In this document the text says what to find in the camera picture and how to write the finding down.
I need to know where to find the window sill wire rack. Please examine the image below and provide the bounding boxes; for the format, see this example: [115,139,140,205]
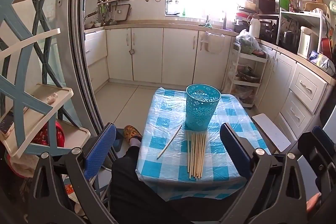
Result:
[165,0,181,16]

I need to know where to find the silver sliding door frame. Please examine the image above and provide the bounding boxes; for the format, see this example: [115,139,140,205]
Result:
[56,0,111,135]

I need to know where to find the blue checked plastic tablecloth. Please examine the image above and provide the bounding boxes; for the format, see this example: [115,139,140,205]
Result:
[135,87,272,201]

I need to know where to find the orange patterned slipper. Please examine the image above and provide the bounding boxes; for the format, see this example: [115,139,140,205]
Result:
[123,125,143,143]

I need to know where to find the white electric kettle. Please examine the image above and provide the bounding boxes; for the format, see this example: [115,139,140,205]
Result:
[298,26,319,58]

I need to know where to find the black countertop oven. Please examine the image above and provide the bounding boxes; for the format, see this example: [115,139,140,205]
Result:
[259,14,280,45]

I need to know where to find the white thermos jug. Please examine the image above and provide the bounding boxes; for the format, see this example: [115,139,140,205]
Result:
[248,15,261,39]

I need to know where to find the clear plastic bag of vegetables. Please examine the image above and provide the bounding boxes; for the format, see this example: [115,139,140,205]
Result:
[235,29,264,55]

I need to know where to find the small dark packet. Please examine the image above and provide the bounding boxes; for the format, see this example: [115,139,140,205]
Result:
[0,111,16,135]

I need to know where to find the white countertop shelf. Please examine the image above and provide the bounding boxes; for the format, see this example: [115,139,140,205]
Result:
[278,10,330,59]

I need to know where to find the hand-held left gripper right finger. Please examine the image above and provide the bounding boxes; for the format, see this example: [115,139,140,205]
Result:
[219,123,314,224]

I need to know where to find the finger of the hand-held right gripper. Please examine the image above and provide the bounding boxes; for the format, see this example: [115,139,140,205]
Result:
[312,126,326,146]
[298,132,319,162]

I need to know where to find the blue and cream shelf rack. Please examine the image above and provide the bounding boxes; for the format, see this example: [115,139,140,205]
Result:
[0,0,91,159]

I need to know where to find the cream drawer base cabinets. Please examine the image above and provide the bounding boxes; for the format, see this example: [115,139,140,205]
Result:
[259,40,332,140]

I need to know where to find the teal perforated plastic basket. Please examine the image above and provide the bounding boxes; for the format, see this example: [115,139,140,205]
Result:
[186,84,222,131]

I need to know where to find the person's right hand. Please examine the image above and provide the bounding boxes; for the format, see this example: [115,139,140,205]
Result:
[307,192,322,212]

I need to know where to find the white tiered trolley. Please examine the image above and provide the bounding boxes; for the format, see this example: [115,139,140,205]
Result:
[227,42,268,109]

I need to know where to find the metal pot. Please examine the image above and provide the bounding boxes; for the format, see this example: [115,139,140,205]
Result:
[280,30,300,48]

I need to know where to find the stack of pots and bowls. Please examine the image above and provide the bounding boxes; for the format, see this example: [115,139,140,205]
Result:
[235,12,253,30]

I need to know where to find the person's black trouser leg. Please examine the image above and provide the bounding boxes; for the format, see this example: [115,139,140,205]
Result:
[110,136,238,224]

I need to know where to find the bundle of wooden chopsticks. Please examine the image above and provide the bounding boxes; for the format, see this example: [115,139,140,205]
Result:
[187,131,208,179]

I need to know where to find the cream corner base cabinets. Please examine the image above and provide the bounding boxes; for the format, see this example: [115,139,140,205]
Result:
[84,20,237,86]

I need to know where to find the slender wooden chopstick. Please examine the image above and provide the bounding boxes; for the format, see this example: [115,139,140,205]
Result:
[157,123,183,160]

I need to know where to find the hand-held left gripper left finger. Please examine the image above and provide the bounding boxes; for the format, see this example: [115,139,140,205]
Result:
[26,123,117,224]

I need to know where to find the white stool seat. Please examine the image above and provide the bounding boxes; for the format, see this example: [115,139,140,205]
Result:
[251,113,292,153]

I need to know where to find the white hanging bag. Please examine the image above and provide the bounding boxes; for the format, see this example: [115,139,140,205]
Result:
[205,31,225,54]

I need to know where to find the red patterned bag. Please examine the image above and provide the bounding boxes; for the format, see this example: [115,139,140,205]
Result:
[34,120,66,148]

